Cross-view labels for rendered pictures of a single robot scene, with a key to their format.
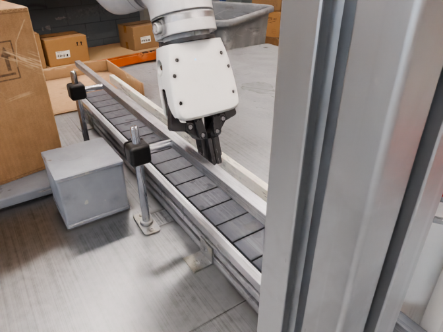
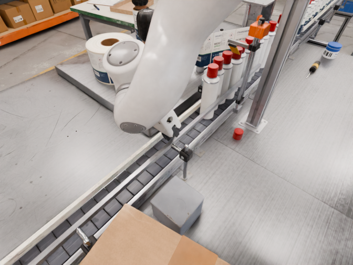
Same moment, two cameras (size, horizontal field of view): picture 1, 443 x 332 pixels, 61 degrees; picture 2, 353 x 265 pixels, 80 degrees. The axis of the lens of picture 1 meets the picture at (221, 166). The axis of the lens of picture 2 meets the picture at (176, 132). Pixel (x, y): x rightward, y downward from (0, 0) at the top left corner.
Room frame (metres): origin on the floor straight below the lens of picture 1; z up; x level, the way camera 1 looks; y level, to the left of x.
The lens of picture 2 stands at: (0.57, 0.44, 1.42)
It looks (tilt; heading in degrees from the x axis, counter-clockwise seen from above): 47 degrees down; 254
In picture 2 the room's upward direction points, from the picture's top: straight up
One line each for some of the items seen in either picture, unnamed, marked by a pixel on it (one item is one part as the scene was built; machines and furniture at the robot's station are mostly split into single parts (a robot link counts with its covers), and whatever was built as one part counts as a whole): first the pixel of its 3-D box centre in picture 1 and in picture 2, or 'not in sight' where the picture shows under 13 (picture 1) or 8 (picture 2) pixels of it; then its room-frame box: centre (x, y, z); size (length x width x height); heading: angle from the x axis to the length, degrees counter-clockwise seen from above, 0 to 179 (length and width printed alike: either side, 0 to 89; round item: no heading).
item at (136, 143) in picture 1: (154, 173); (179, 159); (0.47, 0.10, 0.91); 0.07 x 0.03 x 0.16; 124
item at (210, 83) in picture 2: not in sight; (209, 93); (0.30, -0.09, 0.98); 0.05 x 0.05 x 0.20
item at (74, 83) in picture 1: (91, 109); (91, 245); (0.71, 0.26, 0.91); 0.07 x 0.03 x 0.16; 124
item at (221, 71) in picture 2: not in sight; (214, 85); (0.27, -0.13, 0.98); 0.05 x 0.05 x 0.20
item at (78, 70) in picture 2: not in sight; (158, 60); (0.38, -0.59, 0.86); 0.80 x 0.67 x 0.05; 34
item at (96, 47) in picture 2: not in sight; (113, 58); (0.60, -0.49, 0.95); 0.20 x 0.20 x 0.14
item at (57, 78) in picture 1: (82, 83); not in sight; (1.06, 0.41, 0.85); 0.30 x 0.26 x 0.04; 34
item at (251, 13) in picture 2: not in sight; (253, 30); (-0.07, -0.46, 1.01); 0.14 x 0.13 x 0.26; 34
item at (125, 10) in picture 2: not in sight; (132, 5); (0.37, -1.68, 0.82); 0.34 x 0.24 x 0.03; 48
